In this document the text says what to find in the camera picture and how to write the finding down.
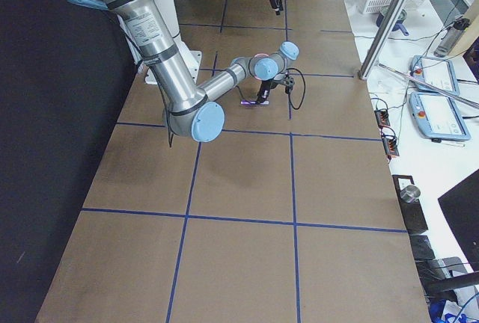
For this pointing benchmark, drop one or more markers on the purple marker pen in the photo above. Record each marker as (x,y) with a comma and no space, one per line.
(247,103)

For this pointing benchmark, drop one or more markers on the lower blue teach pendant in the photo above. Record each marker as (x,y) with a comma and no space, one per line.
(437,117)

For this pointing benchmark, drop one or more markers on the blue teach pendant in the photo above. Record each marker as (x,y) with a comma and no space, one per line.
(437,117)
(436,72)

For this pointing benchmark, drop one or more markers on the upper blue teach pendant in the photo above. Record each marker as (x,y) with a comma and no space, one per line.
(436,72)

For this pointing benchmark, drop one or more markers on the black monitor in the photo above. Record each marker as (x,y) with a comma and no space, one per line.
(459,206)

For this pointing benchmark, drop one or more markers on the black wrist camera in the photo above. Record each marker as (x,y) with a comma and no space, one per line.
(288,83)

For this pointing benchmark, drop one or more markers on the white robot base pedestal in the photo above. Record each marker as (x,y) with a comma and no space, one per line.
(191,55)

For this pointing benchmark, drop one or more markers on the aluminium frame post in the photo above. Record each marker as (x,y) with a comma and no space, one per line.
(380,38)

